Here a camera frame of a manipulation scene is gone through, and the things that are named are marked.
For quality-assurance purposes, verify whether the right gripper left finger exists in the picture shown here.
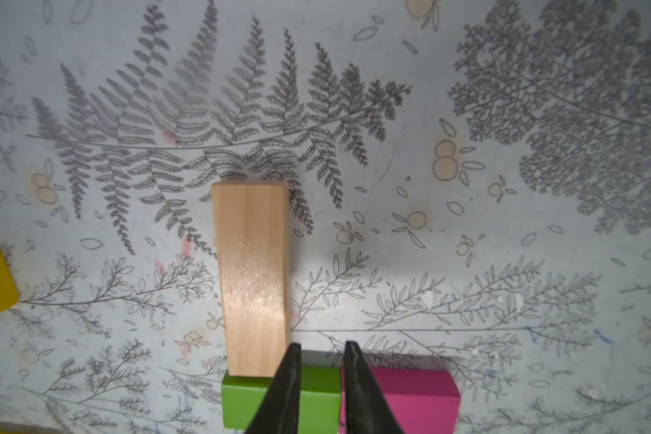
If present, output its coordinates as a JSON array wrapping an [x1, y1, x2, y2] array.
[[245, 343, 302, 434]]

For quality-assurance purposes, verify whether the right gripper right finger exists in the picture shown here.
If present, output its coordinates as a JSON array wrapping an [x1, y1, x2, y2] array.
[[344, 341, 403, 434]]

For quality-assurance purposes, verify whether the green block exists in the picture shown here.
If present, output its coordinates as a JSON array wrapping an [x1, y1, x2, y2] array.
[[222, 365, 342, 434]]

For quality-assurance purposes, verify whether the natural wood block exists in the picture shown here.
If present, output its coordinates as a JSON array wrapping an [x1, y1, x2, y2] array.
[[212, 180, 291, 377]]

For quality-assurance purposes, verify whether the magenta block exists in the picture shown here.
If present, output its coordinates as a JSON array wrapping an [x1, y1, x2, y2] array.
[[340, 367, 461, 433]]

